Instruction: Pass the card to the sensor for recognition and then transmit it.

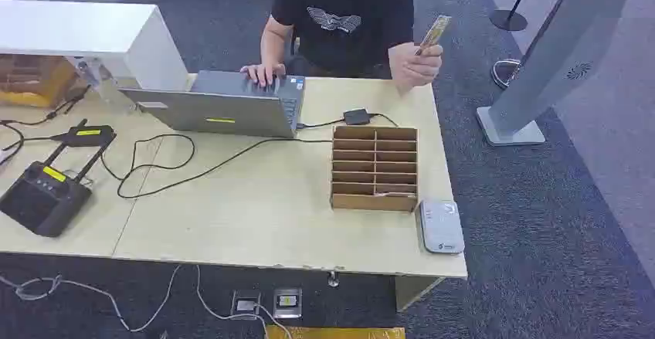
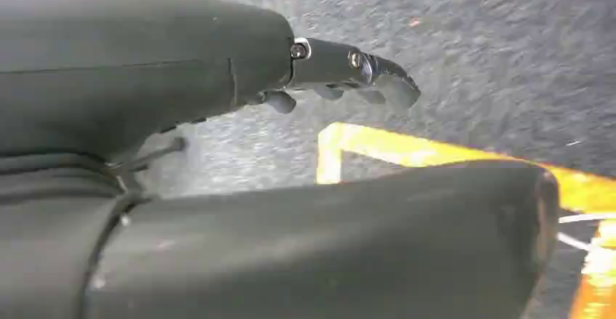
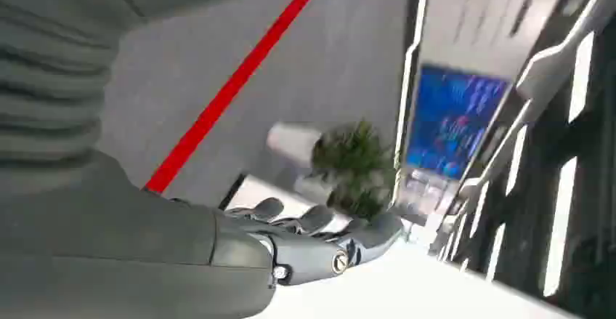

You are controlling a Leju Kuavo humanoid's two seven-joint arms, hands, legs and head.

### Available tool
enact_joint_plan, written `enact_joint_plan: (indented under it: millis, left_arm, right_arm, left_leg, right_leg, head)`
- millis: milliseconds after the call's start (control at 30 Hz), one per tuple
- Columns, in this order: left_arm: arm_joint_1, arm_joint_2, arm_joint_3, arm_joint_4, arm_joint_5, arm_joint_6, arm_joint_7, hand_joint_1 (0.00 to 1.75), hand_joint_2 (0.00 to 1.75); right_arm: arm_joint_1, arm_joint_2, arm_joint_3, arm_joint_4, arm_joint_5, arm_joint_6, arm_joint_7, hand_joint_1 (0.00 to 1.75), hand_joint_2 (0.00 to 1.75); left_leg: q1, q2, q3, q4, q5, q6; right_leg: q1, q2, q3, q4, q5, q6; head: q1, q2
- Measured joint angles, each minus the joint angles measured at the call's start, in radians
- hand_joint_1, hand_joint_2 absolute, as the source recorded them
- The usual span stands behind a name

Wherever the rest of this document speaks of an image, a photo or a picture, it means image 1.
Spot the black power adapter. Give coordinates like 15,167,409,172
342,109,372,126

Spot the yellow printed card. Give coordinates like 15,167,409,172
415,15,453,57

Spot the round stanchion base ring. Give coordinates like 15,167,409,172
490,58,522,90

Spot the thin black cable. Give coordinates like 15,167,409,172
0,86,92,154

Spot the person's hand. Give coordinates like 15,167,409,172
240,63,287,89
396,43,444,93

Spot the white flat card reader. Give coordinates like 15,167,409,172
418,199,466,256

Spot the grey kiosk stand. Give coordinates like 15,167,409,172
476,0,631,147

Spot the yellow floor strip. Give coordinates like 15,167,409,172
265,325,406,339

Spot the person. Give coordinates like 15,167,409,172
240,0,444,95

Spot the long black power cable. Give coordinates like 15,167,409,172
100,113,400,201

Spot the white cabinet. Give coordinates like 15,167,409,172
0,0,190,93

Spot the grey laptop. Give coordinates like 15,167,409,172
118,69,307,139

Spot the black remote controller with antennas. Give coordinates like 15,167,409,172
0,142,114,239

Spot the long white floor cable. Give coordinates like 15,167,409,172
0,263,183,334

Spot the white cable into socket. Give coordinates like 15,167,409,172
195,265,294,339

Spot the floor socket with silver lid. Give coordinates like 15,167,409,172
272,287,303,320

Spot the open floor socket box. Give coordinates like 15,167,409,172
231,290,262,321

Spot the short black adapter cable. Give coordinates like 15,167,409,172
295,117,345,131

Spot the black device with yellow label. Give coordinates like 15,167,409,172
51,119,117,148

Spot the person's right hand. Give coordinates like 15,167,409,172
240,63,287,89

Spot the wooden card box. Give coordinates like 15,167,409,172
330,125,419,213

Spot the pale desk side panel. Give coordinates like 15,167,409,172
395,275,445,313

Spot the person's left hand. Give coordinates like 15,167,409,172
396,43,444,93

